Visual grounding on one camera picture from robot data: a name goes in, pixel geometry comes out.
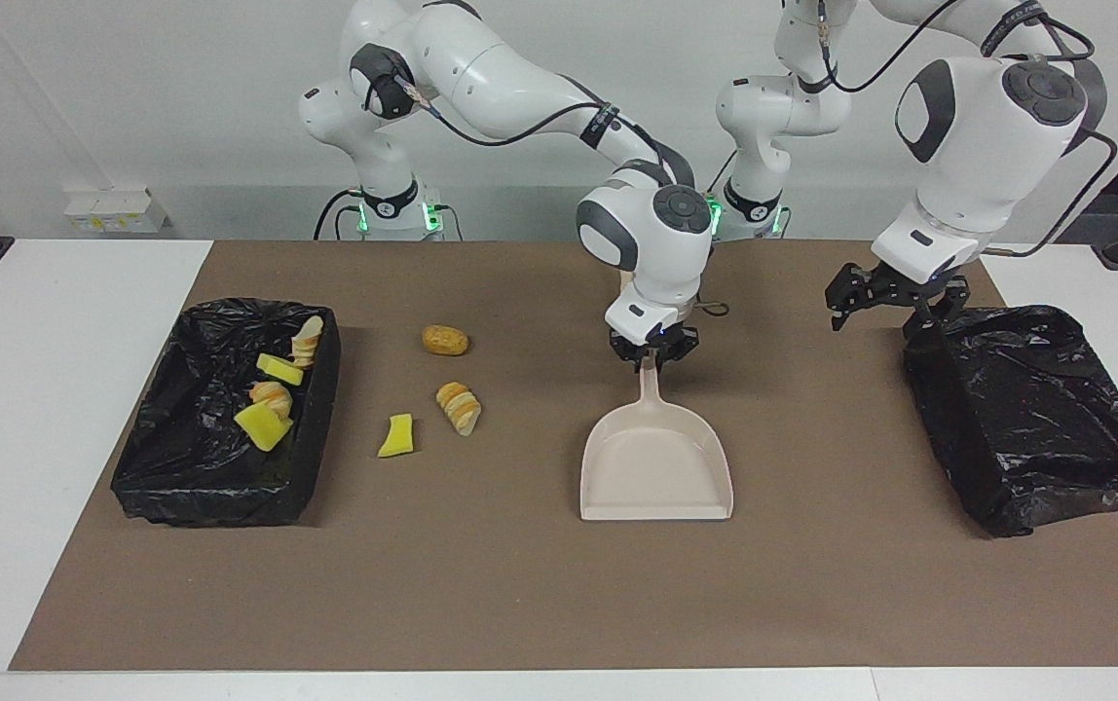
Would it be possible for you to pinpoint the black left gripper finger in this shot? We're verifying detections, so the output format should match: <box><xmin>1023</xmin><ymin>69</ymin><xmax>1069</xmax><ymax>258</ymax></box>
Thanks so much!
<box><xmin>904</xmin><ymin>301</ymin><xmax>950</xmax><ymax>340</ymax></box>
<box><xmin>826</xmin><ymin>264</ymin><xmax>877</xmax><ymax>333</ymax></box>

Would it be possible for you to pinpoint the beige plastic dustpan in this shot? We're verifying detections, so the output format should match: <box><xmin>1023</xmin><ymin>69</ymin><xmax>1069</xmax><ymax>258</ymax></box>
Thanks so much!
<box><xmin>579</xmin><ymin>352</ymin><xmax>735</xmax><ymax>523</ymax></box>

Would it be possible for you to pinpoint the striped toy croissant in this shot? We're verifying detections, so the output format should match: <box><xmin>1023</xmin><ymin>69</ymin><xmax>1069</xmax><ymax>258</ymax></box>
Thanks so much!
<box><xmin>435</xmin><ymin>381</ymin><xmax>483</xmax><ymax>437</ymax></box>
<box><xmin>248</xmin><ymin>381</ymin><xmax>294</xmax><ymax>422</ymax></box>
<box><xmin>289</xmin><ymin>314</ymin><xmax>325</xmax><ymax>369</ymax></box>

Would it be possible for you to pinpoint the brown toy bread roll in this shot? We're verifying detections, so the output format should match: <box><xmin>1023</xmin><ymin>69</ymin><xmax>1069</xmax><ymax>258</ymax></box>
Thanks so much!
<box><xmin>422</xmin><ymin>324</ymin><xmax>471</xmax><ymax>356</ymax></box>

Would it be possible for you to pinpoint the yellow sponge with green side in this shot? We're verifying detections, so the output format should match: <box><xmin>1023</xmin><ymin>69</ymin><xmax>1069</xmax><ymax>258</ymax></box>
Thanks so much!
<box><xmin>256</xmin><ymin>352</ymin><xmax>306</xmax><ymax>387</ymax></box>

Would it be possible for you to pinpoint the notched yellow sponge piece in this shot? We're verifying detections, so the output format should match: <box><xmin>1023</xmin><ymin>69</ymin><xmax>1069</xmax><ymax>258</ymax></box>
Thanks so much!
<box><xmin>234</xmin><ymin>402</ymin><xmax>295</xmax><ymax>453</ymax></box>

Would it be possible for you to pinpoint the black bag-lined bin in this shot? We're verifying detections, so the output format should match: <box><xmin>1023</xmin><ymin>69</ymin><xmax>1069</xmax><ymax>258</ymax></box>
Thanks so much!
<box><xmin>111</xmin><ymin>298</ymin><xmax>342</xmax><ymax>529</ymax></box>
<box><xmin>903</xmin><ymin>305</ymin><xmax>1118</xmax><ymax>538</ymax></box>

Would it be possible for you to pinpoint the small yellow sponge piece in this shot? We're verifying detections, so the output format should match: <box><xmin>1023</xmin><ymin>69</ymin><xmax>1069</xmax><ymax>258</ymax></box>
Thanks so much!
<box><xmin>377</xmin><ymin>413</ymin><xmax>417</xmax><ymax>460</ymax></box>

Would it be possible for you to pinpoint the brown table mat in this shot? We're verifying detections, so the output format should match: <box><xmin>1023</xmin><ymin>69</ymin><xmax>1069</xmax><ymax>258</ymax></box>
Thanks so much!
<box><xmin>9</xmin><ymin>240</ymin><xmax>1118</xmax><ymax>673</ymax></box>

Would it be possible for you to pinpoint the white power strip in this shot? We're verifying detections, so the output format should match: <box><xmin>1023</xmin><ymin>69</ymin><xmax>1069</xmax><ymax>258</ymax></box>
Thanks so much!
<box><xmin>64</xmin><ymin>187</ymin><xmax>170</xmax><ymax>235</ymax></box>

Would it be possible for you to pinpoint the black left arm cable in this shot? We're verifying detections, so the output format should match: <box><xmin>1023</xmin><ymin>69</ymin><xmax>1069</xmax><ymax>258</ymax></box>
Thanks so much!
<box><xmin>817</xmin><ymin>0</ymin><xmax>1118</xmax><ymax>259</ymax></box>

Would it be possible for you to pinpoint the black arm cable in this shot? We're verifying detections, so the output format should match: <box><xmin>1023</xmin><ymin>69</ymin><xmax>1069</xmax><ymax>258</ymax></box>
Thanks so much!
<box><xmin>817</xmin><ymin>0</ymin><xmax>1118</xmax><ymax>259</ymax></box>
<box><xmin>401</xmin><ymin>78</ymin><xmax>730</xmax><ymax>318</ymax></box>

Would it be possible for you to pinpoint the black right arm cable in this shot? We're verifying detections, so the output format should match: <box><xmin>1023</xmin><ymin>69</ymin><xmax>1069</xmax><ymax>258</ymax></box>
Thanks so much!
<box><xmin>401</xmin><ymin>78</ymin><xmax>730</xmax><ymax>318</ymax></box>

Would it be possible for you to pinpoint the black base power cable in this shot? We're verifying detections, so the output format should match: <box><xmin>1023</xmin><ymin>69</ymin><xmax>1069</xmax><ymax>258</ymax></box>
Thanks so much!
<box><xmin>314</xmin><ymin>188</ymin><xmax>361</xmax><ymax>241</ymax></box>

